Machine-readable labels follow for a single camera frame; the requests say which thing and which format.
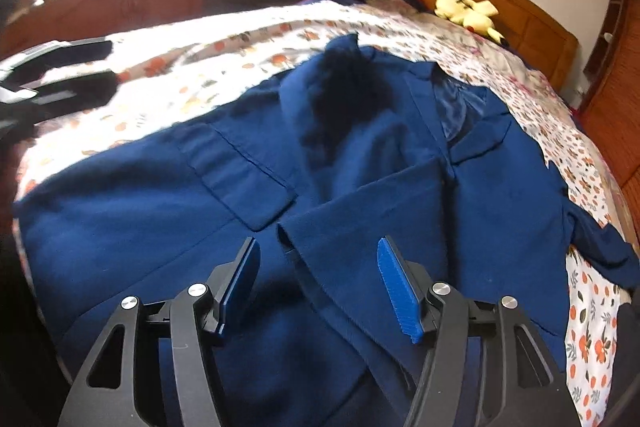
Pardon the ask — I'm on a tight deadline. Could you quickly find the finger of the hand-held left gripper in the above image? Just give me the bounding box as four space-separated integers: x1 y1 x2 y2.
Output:
7 37 114 82
36 70 119 110

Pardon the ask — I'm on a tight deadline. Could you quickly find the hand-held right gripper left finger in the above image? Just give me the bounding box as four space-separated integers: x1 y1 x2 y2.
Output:
57 236 262 427

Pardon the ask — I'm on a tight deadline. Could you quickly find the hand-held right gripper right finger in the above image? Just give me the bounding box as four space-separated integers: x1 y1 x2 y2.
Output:
376 235 583 427

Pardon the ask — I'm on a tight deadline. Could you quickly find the navy blue coat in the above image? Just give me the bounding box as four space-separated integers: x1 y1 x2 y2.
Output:
12 33 640 427

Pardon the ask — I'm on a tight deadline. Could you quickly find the orange print bed sheet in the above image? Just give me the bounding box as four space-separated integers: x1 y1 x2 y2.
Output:
0 0 628 413

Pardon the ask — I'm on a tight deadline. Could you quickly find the pink floral quilt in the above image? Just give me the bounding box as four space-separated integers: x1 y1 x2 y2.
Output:
345 0 576 108

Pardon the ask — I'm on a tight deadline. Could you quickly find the wooden wardrobe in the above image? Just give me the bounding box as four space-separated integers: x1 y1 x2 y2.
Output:
580 0 640 192

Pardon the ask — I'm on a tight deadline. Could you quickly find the yellow plush toy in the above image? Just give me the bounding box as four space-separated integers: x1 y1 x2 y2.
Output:
433 0 503 42

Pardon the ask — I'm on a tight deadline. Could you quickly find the wooden headboard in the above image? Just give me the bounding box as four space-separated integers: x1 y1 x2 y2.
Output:
382 0 581 90

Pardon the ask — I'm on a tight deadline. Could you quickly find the wooden open shelf unit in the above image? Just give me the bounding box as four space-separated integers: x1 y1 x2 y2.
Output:
582 0 632 82

